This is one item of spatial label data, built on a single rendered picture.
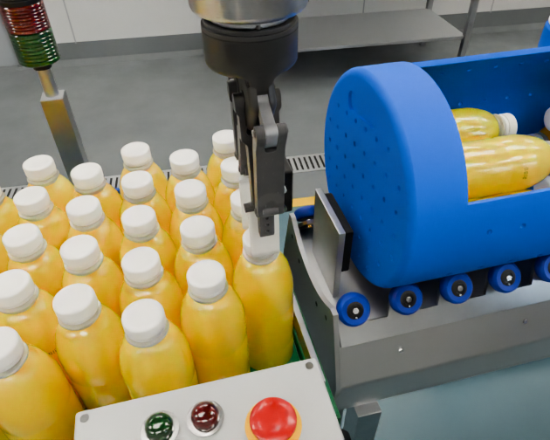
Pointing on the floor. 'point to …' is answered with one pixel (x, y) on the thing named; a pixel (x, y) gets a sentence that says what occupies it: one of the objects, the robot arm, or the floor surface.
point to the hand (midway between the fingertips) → (259, 216)
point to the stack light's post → (64, 131)
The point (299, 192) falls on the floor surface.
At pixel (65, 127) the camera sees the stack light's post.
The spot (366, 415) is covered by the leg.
